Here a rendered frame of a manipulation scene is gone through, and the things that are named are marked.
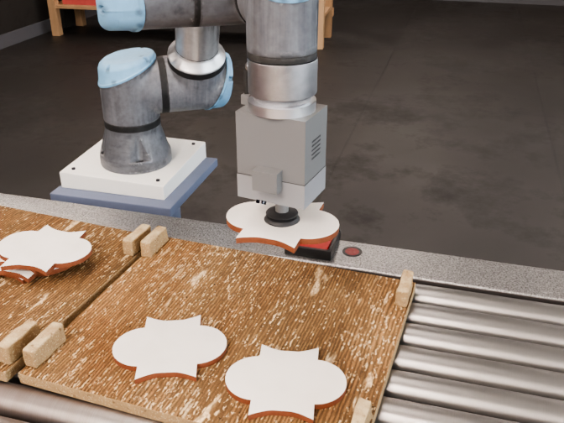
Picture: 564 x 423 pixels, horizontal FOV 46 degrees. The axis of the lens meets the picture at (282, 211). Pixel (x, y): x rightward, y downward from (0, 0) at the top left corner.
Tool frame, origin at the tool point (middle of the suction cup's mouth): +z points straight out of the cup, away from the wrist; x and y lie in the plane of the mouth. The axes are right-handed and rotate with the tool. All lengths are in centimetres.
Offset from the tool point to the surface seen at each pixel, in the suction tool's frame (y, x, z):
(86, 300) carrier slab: -26.6, -6.6, 14.4
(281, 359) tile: 3.5, -7.6, 13.3
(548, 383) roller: 32.8, 5.0, 16.1
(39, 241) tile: -39.2, -1.3, 10.8
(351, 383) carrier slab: 12.1, -7.2, 14.1
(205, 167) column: -44, 53, 21
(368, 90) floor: -116, 402, 108
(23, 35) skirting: -472, 418, 104
